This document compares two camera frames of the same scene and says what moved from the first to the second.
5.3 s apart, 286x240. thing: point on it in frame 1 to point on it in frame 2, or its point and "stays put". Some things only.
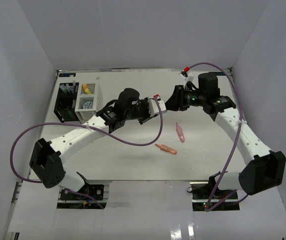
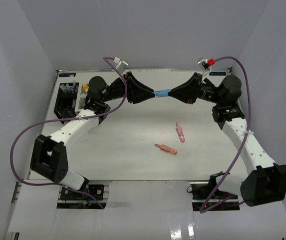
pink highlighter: (180, 133) stays put
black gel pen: (63, 87) stays put
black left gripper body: (141, 112) to (117, 91)
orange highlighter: (166, 148) stays put
